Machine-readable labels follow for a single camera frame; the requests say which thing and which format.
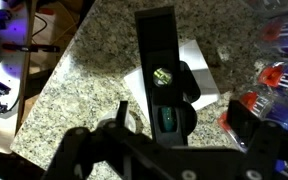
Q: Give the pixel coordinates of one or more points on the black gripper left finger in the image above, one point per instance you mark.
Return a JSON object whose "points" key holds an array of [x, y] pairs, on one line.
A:
{"points": [[84, 150]]}

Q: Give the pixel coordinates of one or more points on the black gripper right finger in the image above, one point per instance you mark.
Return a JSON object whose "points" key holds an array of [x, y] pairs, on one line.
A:
{"points": [[260, 146]]}

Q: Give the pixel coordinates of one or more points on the black bottle with purple label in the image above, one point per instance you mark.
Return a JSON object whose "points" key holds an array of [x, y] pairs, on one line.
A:
{"points": [[159, 40]]}

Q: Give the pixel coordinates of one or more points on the wrapped Fiji water bottle pack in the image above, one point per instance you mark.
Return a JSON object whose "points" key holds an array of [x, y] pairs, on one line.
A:
{"points": [[274, 75]]}

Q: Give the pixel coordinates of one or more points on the white box with black print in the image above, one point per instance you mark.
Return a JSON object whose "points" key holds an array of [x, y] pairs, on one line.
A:
{"points": [[206, 80]]}

